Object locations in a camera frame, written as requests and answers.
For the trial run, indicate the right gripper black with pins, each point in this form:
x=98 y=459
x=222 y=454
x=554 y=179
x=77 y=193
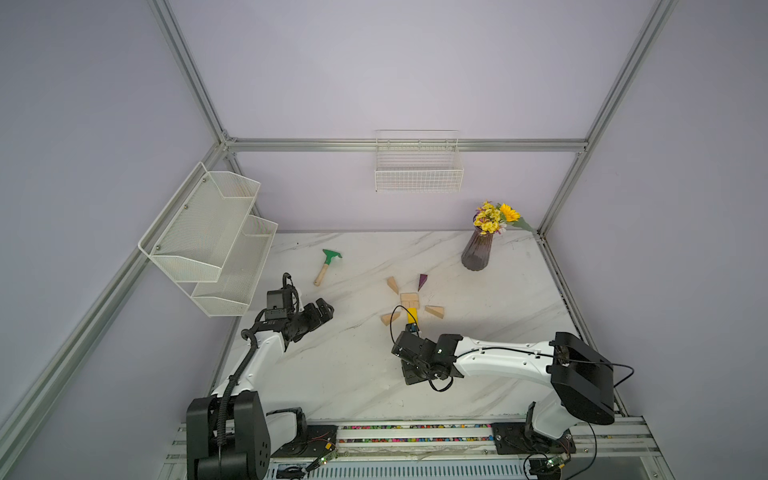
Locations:
x=410 y=374

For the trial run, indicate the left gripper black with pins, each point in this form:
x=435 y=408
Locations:
x=316 y=320

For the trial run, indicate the wooden triangle block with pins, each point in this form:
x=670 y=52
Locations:
x=392 y=284
x=437 y=311
x=388 y=318

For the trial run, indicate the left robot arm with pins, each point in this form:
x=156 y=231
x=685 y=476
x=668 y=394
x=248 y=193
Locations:
x=229 y=435

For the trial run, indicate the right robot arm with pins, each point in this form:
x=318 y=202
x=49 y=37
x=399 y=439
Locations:
x=579 y=379

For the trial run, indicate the dark ribbed vase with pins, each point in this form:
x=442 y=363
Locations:
x=476 y=255

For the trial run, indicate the white two-tier mesh shelf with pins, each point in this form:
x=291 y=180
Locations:
x=210 y=242

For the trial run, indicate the yellow flower bouquet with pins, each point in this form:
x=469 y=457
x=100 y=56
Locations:
x=490 y=219

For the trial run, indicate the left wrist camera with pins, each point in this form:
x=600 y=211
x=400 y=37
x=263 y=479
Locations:
x=290 y=294

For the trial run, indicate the green toy hammer wooden handle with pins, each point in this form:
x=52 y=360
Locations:
x=329 y=257

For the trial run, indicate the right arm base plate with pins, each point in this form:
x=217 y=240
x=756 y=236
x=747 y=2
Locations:
x=533 y=439

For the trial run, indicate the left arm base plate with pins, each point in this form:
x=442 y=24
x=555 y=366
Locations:
x=311 y=442

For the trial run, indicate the white wire wall basket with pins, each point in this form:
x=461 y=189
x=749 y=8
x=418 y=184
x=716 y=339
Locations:
x=419 y=161

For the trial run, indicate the aluminium front rail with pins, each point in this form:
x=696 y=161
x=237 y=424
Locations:
x=469 y=449

